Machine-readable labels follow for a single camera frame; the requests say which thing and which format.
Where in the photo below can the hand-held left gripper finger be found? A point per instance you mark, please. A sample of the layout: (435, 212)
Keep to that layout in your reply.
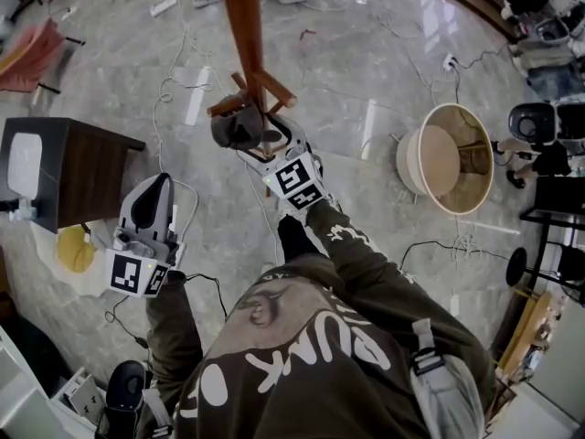
(168, 217)
(125, 213)

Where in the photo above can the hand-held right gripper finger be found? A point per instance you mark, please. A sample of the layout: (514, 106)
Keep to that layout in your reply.
(260, 165)
(294, 133)

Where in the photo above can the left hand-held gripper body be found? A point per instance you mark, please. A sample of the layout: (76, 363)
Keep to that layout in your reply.
(125, 270)

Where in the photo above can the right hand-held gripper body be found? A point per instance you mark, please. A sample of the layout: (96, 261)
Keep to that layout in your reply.
(292, 176)

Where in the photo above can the dark grey cap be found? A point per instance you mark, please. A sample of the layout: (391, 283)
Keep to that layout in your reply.
(237, 128)

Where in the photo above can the brown wooden coat rack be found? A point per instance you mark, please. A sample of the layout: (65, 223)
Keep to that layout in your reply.
(242, 25)

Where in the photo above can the person's left forearm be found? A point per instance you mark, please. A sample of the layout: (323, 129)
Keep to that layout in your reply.
(171, 327)

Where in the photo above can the person's right forearm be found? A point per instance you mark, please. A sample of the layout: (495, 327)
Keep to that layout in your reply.
(347, 245)

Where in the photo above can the egg-shaped white yellow beanbag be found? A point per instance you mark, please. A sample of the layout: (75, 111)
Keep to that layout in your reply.
(75, 254)

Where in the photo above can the dark wooden side table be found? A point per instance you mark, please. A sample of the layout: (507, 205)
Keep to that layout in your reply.
(91, 172)

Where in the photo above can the person's right leg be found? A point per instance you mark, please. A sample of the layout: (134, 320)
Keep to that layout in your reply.
(294, 240)

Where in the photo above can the black power adapter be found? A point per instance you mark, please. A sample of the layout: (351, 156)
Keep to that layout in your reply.
(141, 342)

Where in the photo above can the person's left shoe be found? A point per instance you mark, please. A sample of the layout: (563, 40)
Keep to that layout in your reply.
(267, 269)

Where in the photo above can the white crumpled cloth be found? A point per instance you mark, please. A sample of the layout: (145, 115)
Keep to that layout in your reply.
(23, 208)

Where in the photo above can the white tray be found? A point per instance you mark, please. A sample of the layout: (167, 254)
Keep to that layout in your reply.
(25, 163)

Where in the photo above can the dark round container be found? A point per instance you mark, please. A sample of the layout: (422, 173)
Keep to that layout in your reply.
(128, 387)

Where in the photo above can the white cardboard box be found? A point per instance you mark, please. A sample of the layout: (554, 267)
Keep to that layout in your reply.
(84, 396)

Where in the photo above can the round cream basket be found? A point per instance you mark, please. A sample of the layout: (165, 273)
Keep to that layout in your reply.
(439, 163)

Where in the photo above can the white socket block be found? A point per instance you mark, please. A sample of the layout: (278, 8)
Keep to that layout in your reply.
(449, 62)

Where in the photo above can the pink chair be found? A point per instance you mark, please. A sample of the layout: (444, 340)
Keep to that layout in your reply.
(32, 57)

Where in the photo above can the white power strip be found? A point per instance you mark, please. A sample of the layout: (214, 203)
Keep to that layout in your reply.
(163, 6)

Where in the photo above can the person's brown printed shirt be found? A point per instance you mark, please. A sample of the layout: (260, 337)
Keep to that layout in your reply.
(297, 373)

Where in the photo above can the white power adapter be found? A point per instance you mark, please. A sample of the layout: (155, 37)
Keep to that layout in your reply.
(454, 304)

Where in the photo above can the grey double bin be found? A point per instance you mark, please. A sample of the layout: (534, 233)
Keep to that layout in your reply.
(532, 121)
(553, 32)

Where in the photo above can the black round-base stool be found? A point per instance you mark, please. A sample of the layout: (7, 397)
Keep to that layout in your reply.
(516, 268)

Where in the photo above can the black desk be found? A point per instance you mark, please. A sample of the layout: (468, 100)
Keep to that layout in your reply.
(560, 195)

